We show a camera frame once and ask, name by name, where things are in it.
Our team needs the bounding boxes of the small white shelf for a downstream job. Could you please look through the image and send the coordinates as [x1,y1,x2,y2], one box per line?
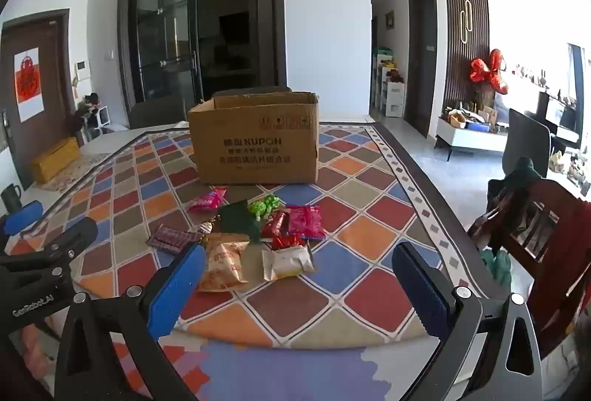
[83,105,112,143]

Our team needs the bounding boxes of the purple striped snack packet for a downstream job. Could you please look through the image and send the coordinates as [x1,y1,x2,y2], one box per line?
[146,223,204,253]

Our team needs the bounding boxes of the green plastic bag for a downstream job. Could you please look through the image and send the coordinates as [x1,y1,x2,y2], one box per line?
[480,246,513,286]

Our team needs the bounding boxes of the brown cardboard box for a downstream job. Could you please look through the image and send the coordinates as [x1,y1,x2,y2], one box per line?
[187,91,320,186]

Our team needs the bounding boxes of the black glass sliding door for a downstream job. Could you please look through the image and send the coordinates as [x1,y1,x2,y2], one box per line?
[117,0,284,129]

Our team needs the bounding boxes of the small red snack packet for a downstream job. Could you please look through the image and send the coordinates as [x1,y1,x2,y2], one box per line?
[271,235,308,250]

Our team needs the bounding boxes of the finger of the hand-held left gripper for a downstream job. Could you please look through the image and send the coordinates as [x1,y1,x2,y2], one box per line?
[0,217,99,291]
[0,200,44,241]

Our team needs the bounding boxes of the grey dining chair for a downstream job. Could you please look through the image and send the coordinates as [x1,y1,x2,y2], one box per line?
[501,108,552,180]
[210,86,294,99]
[127,98,195,130]

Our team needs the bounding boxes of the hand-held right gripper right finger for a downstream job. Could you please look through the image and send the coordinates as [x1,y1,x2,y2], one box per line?
[392,241,543,401]

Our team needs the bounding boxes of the dark green cloth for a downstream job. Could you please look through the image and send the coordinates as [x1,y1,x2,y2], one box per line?
[487,156,546,217]

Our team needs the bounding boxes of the dark green snack packet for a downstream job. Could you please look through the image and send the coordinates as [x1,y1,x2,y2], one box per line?
[217,200,262,242]

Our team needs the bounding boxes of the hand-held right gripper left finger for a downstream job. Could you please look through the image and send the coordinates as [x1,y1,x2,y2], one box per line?
[54,243,207,401]

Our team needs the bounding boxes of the yellow tissue box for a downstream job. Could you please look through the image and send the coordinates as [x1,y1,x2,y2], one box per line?
[30,137,81,184]

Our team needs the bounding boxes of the large pink-red snack packet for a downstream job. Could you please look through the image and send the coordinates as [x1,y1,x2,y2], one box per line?
[283,204,326,241]

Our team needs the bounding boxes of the dark interior door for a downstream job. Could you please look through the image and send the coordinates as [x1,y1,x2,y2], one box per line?
[406,0,439,138]

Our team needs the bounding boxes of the red-brown wooden chair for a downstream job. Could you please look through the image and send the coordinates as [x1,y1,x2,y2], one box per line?
[466,177,591,365]

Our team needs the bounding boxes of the red and white door poster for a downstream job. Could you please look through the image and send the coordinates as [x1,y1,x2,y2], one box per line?
[14,50,45,122]

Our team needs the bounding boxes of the white low cabinet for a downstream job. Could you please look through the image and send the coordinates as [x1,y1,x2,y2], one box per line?
[434,115,509,162]

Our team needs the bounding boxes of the dark mug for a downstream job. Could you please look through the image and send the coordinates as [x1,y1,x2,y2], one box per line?
[0,184,24,213]

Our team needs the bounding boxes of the brown entrance door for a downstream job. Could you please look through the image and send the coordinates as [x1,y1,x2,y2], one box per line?
[0,8,84,189]

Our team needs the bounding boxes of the red stick snack packet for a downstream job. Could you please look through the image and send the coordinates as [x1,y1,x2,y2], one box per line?
[261,209,289,239]

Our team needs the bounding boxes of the orange chip packet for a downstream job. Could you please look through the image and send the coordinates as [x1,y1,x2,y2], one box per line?
[198,232,250,293]

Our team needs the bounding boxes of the white storage shelf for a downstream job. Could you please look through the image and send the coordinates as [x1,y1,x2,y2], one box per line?
[373,54,406,118]

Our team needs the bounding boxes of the black plush toy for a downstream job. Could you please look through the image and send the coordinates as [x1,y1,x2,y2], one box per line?
[76,92,101,115]

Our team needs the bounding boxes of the red foil balloon bow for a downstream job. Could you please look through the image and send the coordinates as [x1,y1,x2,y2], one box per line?
[469,48,511,95]

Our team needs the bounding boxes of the small pink snack packet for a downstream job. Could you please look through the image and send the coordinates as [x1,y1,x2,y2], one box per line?
[188,187,228,213]

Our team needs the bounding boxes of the white and yellow snack packet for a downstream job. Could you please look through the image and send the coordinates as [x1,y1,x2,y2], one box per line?
[262,244,317,282]

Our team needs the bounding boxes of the dark television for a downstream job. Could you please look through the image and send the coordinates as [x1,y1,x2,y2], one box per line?
[538,89,583,143]

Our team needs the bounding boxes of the colourful diamond pattern tablecloth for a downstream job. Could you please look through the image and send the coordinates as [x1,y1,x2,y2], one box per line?
[9,122,509,401]

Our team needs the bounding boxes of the pile of boxes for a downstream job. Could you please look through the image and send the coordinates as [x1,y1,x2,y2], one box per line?
[443,98,499,134]

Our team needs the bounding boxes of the green candy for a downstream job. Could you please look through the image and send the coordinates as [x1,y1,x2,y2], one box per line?
[248,194,284,219]

